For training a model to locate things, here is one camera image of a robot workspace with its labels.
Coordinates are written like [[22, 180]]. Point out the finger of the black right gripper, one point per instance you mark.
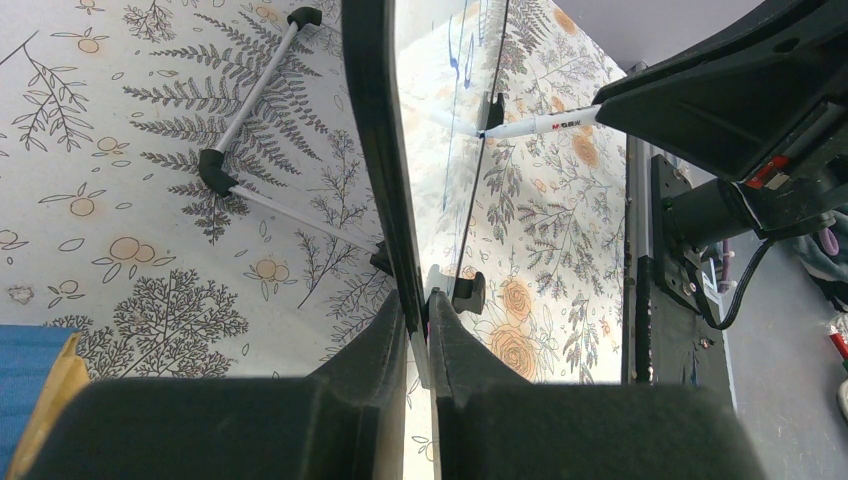
[[774, 83]]

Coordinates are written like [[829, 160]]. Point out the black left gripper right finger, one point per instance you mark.
[[494, 424]]

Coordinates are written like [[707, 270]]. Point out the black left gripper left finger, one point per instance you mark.
[[345, 420]]

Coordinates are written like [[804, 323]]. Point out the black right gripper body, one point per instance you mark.
[[794, 193]]

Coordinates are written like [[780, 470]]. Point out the blue capped whiteboard marker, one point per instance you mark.
[[544, 124]]

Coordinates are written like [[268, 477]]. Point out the white whiteboard black frame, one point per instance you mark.
[[397, 132]]

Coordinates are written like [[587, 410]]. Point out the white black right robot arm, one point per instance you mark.
[[702, 212]]

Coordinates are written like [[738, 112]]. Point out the blue Pikachu cloth bag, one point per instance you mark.
[[41, 373]]

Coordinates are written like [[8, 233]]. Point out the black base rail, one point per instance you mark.
[[666, 339]]

